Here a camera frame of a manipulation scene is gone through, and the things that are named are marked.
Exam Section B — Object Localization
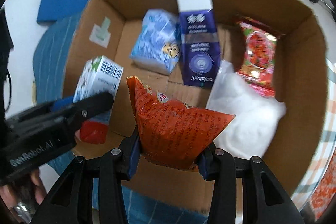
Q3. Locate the orange snack packet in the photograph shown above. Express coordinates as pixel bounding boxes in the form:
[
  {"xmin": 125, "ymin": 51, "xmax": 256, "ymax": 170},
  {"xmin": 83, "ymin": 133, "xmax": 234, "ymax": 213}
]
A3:
[{"xmin": 126, "ymin": 75, "xmax": 236, "ymax": 171}]

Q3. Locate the red snack packet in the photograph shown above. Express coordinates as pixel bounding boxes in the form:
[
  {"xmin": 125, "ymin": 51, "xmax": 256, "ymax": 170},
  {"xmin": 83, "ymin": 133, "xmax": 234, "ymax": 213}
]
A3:
[{"xmin": 235, "ymin": 14, "xmax": 285, "ymax": 97}]

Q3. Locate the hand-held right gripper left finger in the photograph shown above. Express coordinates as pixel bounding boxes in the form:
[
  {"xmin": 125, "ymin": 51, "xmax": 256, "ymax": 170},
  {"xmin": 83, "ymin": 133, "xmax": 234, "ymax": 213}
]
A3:
[{"xmin": 30, "ymin": 130, "xmax": 141, "ymax": 224}]

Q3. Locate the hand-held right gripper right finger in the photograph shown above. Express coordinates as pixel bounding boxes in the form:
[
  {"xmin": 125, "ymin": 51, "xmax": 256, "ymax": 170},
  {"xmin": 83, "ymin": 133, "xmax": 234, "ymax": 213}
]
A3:
[{"xmin": 196, "ymin": 143, "xmax": 306, "ymax": 224}]

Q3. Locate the purple and white tube box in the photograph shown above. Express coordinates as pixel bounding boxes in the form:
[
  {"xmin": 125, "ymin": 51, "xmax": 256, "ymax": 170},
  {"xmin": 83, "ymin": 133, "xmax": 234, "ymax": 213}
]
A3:
[{"xmin": 176, "ymin": 0, "xmax": 222, "ymax": 88}]

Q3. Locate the light blue tissue packet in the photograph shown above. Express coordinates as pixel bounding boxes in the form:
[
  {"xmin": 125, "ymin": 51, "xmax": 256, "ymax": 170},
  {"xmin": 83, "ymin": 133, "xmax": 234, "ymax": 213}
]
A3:
[{"xmin": 128, "ymin": 9, "xmax": 182, "ymax": 75}]

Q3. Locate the cardboard box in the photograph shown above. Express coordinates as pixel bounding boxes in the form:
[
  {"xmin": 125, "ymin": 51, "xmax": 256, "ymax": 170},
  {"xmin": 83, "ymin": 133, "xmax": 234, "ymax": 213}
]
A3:
[{"xmin": 62, "ymin": 0, "xmax": 327, "ymax": 211}]

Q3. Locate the person's left hand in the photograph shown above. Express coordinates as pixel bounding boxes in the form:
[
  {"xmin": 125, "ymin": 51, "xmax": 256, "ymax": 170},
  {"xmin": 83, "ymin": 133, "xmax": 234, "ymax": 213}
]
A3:
[{"xmin": 0, "ymin": 168, "xmax": 48, "ymax": 217}]

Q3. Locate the white cotton-filled plastic bag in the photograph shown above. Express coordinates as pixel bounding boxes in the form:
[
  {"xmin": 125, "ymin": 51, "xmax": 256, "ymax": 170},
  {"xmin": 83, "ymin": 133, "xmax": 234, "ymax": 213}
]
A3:
[{"xmin": 206, "ymin": 60, "xmax": 287, "ymax": 160}]

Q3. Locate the white and red carton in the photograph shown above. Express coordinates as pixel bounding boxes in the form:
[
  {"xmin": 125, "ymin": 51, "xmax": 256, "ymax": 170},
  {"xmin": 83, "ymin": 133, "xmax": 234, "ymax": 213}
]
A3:
[{"xmin": 73, "ymin": 55, "xmax": 125, "ymax": 144}]

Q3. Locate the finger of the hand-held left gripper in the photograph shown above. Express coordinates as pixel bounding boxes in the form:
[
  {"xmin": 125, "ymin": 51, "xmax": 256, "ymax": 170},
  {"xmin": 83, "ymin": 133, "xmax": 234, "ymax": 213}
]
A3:
[
  {"xmin": 69, "ymin": 92, "xmax": 115, "ymax": 125},
  {"xmin": 50, "ymin": 99, "xmax": 77, "ymax": 112}
]

